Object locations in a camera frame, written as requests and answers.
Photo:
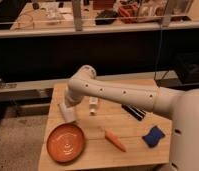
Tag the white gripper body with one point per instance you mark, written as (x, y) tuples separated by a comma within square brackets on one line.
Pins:
[(72, 99)]

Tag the white ceramic cup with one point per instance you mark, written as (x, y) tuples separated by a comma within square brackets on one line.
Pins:
[(68, 113)]

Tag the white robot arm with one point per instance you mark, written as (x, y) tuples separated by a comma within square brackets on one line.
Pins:
[(181, 106)]

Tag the orange ceramic bowl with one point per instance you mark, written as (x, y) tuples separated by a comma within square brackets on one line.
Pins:
[(65, 143)]

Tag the white tube bottle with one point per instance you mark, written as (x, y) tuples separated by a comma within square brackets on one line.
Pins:
[(93, 105)]

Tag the wooden table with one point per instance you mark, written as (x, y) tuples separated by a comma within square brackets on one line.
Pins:
[(100, 153)]

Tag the orange toy carrot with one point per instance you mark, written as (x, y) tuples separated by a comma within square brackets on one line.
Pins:
[(114, 140)]

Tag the black rectangular box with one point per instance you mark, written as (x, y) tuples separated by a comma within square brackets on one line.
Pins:
[(138, 114)]

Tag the blue sponge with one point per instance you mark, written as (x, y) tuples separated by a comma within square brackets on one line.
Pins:
[(153, 137)]

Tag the black bag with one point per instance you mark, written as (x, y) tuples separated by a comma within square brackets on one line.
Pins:
[(106, 17)]

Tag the orange cluttered items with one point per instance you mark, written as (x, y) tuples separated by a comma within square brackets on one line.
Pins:
[(128, 13)]

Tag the metal rail shelf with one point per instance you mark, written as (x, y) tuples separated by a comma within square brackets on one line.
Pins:
[(33, 18)]

